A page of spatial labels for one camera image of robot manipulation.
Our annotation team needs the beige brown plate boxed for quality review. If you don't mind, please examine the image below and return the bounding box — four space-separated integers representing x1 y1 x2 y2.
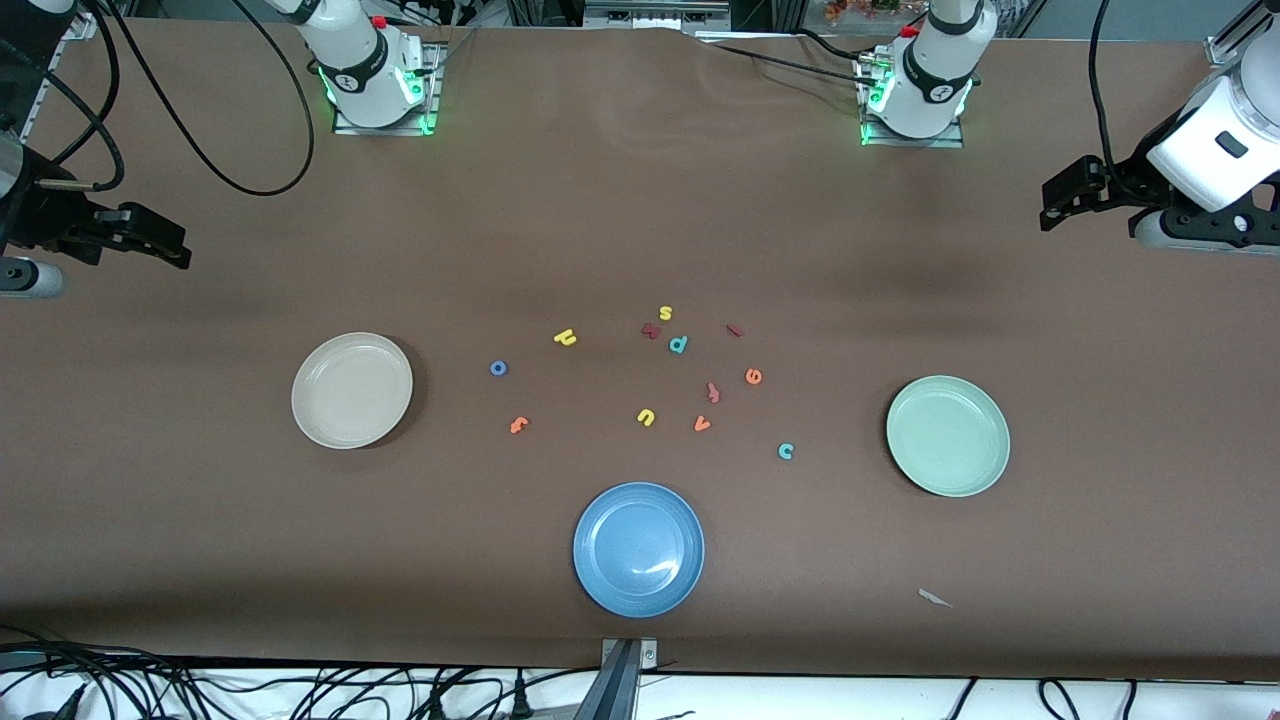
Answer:
291 332 414 450

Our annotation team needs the light green plate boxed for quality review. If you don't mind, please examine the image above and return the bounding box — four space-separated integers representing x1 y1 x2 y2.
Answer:
886 375 1011 498

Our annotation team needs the brown table cover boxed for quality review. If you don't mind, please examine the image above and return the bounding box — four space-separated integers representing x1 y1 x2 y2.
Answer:
0 18 1280 683

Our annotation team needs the blue plate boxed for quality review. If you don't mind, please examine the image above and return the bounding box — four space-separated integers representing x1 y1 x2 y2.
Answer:
573 482 706 619

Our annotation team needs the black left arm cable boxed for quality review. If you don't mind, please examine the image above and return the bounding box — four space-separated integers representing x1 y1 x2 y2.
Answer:
1088 0 1121 171

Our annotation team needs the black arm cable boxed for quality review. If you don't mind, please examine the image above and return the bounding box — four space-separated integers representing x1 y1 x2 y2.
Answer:
0 0 316 197
1088 0 1121 171

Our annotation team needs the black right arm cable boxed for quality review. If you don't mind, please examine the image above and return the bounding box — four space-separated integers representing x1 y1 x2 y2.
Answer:
0 0 316 197

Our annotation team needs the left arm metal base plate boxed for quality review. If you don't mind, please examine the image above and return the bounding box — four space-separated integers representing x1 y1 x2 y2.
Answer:
858 55 966 149

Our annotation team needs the aluminium frame extrusion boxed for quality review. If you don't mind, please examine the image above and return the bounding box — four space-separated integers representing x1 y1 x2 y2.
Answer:
30 12 101 121
1205 0 1280 69

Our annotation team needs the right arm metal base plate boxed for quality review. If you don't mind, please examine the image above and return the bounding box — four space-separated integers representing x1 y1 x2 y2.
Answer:
333 40 441 136

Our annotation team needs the black base cable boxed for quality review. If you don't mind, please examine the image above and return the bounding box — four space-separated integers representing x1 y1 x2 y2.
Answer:
700 38 881 89
795 28 881 63

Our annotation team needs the silver metal frame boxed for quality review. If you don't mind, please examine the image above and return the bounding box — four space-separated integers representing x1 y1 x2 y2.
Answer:
583 0 733 31

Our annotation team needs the metal clamp bracket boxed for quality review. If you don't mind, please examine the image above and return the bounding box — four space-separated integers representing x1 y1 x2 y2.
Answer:
600 638 659 671

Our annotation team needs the black camera pole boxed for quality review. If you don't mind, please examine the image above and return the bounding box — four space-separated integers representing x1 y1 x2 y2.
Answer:
570 640 641 720

